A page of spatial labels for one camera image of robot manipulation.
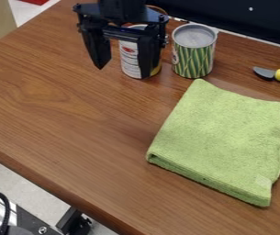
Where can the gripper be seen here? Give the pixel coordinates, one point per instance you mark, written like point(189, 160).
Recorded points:
point(117, 21)

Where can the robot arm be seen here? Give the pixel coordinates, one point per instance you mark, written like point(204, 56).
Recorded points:
point(121, 9)

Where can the white and red can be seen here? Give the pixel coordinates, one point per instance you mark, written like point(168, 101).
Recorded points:
point(130, 58)

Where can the green striped can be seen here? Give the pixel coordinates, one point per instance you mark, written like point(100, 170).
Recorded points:
point(193, 52)

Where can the green cloth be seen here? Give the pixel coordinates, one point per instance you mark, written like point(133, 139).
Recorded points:
point(228, 137)

